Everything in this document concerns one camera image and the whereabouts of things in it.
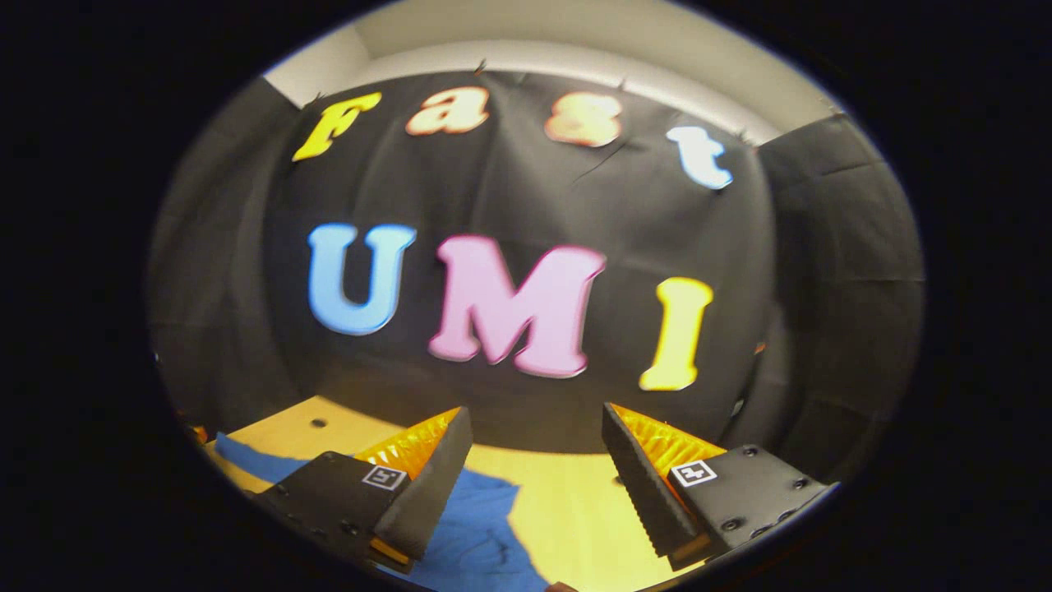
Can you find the row of black cloth clips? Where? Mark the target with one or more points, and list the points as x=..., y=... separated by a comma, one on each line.
x=481, y=66

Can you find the black backdrop cloth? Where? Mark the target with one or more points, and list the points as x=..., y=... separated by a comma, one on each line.
x=526, y=189

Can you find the blue button jacket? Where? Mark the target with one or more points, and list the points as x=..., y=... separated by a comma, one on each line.
x=477, y=526

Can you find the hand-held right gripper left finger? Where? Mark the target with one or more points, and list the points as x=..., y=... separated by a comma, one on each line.
x=431, y=485

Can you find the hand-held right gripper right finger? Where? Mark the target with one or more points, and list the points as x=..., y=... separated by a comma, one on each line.
x=637, y=485

